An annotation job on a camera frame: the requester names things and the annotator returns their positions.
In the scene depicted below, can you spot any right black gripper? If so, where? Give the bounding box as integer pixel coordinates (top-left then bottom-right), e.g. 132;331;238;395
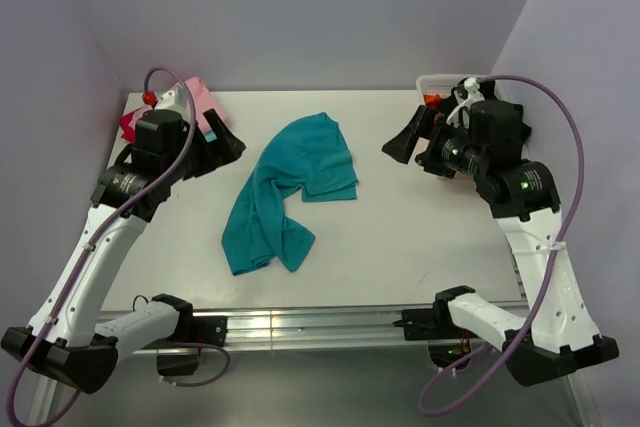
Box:
381;103;486;177

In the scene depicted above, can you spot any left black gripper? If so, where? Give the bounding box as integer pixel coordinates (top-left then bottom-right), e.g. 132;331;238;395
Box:
164;109;245;184

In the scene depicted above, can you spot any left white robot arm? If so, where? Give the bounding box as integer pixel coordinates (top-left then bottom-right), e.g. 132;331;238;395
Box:
1;110;246;394

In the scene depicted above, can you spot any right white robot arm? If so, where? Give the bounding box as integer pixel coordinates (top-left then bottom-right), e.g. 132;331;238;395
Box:
382;99;619;386

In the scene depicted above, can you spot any folded light teal t shirt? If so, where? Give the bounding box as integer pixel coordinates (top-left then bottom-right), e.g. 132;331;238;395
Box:
204;131;217;142

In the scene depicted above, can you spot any folded pink t shirt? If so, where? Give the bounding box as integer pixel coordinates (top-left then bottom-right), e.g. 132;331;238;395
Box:
185;77;228;136

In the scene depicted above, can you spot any orange t shirt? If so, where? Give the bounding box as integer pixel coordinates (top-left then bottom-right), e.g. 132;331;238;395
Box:
423;93;444;109

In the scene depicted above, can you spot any white plastic basket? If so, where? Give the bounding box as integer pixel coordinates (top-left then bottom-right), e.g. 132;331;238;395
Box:
411;74;507;121

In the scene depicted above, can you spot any folded red t shirt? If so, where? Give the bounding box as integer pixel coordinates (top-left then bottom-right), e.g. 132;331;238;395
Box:
119;106;152;143

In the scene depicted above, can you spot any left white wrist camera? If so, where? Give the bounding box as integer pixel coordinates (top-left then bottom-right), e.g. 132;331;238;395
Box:
142;86;191;122

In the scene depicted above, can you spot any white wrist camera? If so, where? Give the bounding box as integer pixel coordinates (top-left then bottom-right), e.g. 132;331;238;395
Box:
445;77;485;128
142;86;191;122

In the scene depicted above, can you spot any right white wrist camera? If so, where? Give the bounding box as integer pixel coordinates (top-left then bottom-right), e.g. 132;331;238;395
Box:
445;77;485;128

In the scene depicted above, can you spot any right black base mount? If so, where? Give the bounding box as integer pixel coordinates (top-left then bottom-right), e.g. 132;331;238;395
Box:
392;308;475;369

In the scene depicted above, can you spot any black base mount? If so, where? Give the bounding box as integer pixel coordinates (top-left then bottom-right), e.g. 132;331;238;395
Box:
392;308;475;369
156;316;228;377

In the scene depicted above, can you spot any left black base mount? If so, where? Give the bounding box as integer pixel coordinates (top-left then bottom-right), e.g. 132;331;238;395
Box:
156;316;228;377

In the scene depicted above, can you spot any aluminium rail frame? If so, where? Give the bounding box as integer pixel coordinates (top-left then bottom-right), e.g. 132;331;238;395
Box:
24;276;601;427

